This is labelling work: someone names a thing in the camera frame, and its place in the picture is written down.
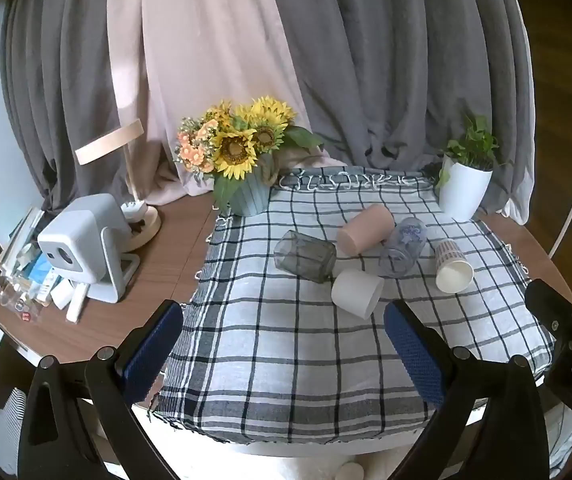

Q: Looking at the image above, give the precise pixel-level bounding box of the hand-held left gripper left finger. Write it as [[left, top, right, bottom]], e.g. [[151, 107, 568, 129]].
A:
[[16, 299, 185, 480]]

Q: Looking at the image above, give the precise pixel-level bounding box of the white remote control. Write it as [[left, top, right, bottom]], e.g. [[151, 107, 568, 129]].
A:
[[65, 282, 89, 323]]

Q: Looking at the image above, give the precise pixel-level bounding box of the pink cup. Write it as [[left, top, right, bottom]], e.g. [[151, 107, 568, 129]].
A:
[[336, 204, 396, 256]]

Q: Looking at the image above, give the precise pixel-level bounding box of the pink curtain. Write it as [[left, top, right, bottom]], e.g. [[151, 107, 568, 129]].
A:
[[106, 0, 343, 207]]

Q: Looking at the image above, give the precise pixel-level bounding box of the grey glass cup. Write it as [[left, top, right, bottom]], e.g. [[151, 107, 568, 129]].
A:
[[273, 230, 338, 284]]

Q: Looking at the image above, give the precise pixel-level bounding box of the sunflower bouquet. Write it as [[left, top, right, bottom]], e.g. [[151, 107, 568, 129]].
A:
[[175, 95, 325, 212]]

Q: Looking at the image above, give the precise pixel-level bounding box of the striped cloth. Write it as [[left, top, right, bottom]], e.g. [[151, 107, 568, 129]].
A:
[[0, 386, 29, 463]]

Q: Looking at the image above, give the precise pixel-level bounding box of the white cup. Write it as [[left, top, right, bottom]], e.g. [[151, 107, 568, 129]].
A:
[[330, 268, 386, 320]]

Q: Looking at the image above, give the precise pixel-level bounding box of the white projector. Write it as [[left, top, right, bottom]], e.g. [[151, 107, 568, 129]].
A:
[[37, 193, 141, 304]]

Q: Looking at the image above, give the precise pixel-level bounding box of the white desk lamp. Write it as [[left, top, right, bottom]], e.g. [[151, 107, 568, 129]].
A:
[[74, 118, 163, 252]]

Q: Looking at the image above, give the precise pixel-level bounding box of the patterned paper cup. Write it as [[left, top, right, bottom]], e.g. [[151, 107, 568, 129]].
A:
[[434, 239, 475, 295]]

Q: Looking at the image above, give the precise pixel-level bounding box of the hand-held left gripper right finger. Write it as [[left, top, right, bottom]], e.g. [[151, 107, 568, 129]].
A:
[[383, 300, 552, 480]]

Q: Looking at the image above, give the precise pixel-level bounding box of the green plant in white pot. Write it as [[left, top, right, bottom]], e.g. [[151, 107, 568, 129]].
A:
[[435, 113, 513, 222]]

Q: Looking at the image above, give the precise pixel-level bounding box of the blue-grey ribbed vase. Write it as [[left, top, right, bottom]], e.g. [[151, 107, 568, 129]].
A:
[[228, 152, 280, 217]]

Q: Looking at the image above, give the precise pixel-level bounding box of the clear star-print glass cup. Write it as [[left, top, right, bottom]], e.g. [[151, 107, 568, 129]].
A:
[[378, 216, 428, 277]]

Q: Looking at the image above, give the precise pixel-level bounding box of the black and white plaid cloth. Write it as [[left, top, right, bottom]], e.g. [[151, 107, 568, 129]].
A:
[[148, 165, 558, 447]]

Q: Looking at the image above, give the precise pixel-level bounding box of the blue box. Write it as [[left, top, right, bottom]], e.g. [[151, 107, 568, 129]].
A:
[[28, 254, 63, 292]]

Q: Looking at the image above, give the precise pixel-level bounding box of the grey curtain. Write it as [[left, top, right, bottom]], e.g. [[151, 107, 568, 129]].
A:
[[261, 0, 538, 227], [0, 0, 139, 213]]

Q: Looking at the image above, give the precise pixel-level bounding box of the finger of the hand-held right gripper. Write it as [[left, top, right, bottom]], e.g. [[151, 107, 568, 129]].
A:
[[525, 279, 572, 357]]

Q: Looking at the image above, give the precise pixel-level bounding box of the white plug adapter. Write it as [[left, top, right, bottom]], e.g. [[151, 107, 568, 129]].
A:
[[120, 199, 148, 222]]

